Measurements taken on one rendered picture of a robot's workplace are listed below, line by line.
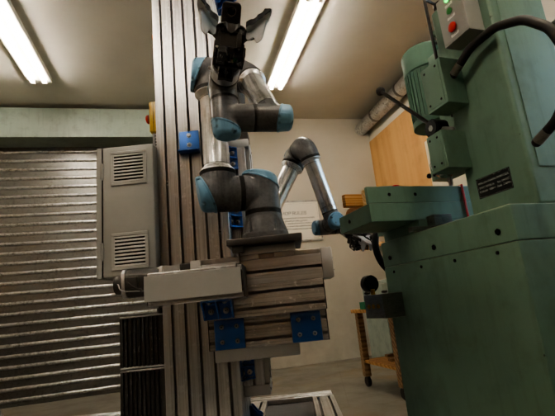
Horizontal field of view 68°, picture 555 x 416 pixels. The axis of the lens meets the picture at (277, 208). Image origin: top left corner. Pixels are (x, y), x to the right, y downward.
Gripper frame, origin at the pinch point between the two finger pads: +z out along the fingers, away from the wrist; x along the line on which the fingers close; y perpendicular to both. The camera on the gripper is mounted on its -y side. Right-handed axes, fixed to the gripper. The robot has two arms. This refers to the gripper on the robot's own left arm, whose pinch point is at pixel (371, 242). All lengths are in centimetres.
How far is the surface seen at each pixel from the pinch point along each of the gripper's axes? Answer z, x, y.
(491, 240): 71, 6, -26
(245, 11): -169, 21, -119
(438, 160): 45, 5, -42
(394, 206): 37.7, 14.2, -26.5
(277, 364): -189, -15, 197
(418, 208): 37.6, 5.2, -25.5
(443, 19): 33, 1, -84
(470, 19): 43, -1, -82
